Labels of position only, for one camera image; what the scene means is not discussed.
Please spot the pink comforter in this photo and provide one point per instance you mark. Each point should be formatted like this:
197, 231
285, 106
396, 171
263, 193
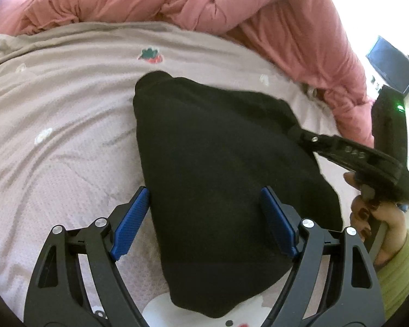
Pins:
303, 38

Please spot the black knit top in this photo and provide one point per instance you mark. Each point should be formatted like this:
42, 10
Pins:
206, 154

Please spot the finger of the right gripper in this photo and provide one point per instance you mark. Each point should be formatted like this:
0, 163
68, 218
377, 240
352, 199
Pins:
350, 155

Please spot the dark blue box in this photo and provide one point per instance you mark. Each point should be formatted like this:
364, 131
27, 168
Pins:
390, 64

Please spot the green sleeve right forearm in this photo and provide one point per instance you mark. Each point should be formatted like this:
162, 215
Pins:
394, 280

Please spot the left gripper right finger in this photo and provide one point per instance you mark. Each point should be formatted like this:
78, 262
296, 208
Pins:
351, 295

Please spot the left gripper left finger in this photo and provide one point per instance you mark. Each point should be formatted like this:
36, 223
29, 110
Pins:
76, 282

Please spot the mauve printed bed sheet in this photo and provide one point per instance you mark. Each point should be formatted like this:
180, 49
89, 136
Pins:
68, 148

